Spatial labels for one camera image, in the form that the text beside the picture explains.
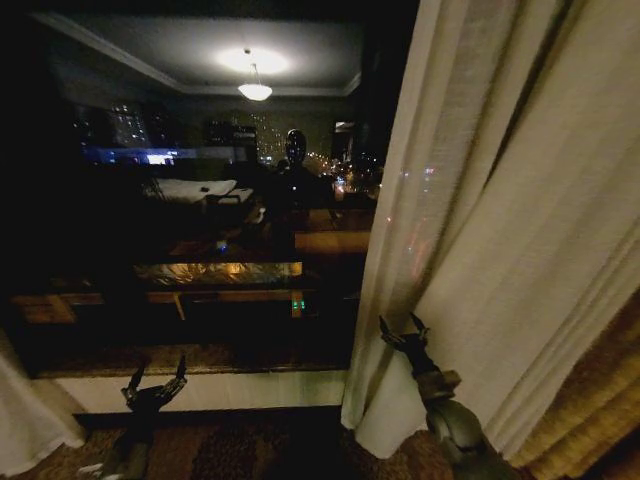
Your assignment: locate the brown marble window sill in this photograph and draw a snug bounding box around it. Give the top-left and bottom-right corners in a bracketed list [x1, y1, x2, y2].
[29, 342, 354, 382]

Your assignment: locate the narrow white sheer curtain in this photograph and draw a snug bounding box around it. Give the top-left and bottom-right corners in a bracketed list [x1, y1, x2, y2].
[0, 327, 87, 465]

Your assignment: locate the wide white sheer curtain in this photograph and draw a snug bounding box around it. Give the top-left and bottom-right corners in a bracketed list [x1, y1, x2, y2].
[341, 0, 640, 459]

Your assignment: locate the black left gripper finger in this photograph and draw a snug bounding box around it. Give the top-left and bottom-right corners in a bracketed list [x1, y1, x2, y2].
[151, 353, 189, 407]
[121, 361, 150, 408]

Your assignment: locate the dark glass window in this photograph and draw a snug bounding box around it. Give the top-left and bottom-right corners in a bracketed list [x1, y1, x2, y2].
[0, 0, 419, 381]

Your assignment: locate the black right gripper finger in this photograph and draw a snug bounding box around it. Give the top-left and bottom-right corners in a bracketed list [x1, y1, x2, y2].
[377, 314, 407, 348]
[409, 311, 432, 342]

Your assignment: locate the beige heavy drape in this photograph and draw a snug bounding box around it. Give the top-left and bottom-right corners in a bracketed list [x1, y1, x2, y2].
[507, 287, 640, 480]

